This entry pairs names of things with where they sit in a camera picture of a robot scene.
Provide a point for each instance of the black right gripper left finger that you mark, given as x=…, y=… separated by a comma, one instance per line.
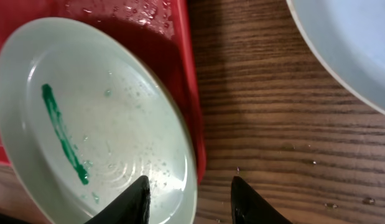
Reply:
x=130, y=207

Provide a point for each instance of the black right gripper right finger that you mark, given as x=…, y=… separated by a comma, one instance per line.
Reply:
x=248, y=207

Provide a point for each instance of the red plastic tray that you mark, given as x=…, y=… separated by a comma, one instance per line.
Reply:
x=156, y=31

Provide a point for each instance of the white plate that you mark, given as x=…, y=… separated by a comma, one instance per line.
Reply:
x=81, y=119
x=348, y=39

